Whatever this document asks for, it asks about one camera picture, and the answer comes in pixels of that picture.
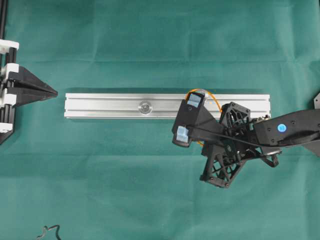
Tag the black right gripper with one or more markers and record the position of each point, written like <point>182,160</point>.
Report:
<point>240,144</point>

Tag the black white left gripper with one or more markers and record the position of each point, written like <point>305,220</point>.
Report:
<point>10,96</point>

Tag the yellow rubber band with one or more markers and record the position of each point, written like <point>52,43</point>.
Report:
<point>206,92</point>

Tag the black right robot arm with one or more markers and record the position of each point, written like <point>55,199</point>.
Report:
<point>300,128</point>

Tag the silver pulley shaft middle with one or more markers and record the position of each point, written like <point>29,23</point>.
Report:
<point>145,107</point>

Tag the green table cloth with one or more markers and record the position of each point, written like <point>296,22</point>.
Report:
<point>124,179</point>

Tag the aluminium extrusion rail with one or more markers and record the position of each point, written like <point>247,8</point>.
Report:
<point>164,105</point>

